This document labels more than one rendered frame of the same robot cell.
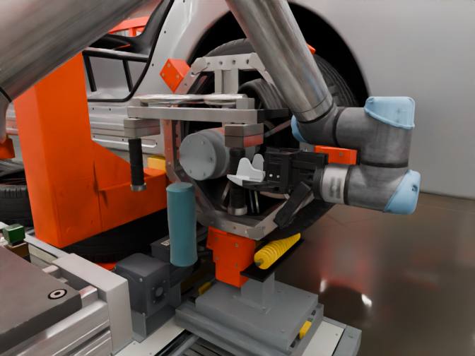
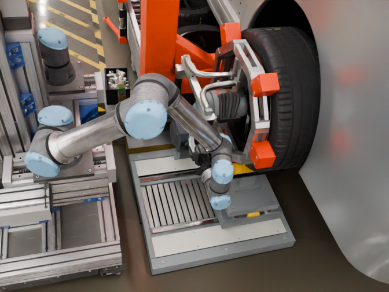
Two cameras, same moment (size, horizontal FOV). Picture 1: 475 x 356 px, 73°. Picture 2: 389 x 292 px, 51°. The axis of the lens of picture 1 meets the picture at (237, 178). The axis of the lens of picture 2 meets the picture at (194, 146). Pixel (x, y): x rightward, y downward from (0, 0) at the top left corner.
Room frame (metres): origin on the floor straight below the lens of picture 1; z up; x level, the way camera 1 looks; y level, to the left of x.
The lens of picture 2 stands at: (-0.27, -0.67, 2.07)
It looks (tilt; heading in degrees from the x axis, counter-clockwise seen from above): 48 degrees down; 35
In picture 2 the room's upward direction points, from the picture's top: 9 degrees clockwise
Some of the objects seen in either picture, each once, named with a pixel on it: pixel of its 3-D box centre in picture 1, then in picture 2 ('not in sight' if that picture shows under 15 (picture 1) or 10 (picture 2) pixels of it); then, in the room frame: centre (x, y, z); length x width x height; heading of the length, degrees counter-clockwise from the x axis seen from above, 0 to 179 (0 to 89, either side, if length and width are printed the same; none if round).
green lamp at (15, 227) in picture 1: (14, 233); (121, 88); (0.82, 0.62, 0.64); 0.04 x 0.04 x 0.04; 57
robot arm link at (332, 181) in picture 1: (336, 183); (210, 176); (0.57, -0.18, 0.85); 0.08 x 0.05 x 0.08; 147
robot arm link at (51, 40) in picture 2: not in sight; (52, 45); (0.52, 0.72, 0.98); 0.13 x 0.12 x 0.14; 131
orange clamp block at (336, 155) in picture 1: (334, 159); (261, 154); (0.82, -0.25, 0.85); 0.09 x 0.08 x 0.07; 57
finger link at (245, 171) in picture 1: (244, 171); (193, 142); (0.65, -0.01, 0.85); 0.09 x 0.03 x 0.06; 65
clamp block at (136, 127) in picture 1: (142, 126); (185, 70); (0.91, 0.27, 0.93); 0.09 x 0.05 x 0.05; 147
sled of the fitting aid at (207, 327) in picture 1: (249, 314); (238, 185); (1.15, -0.05, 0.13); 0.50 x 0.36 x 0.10; 57
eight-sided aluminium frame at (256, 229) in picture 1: (233, 148); (235, 103); (0.99, 0.01, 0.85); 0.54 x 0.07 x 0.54; 57
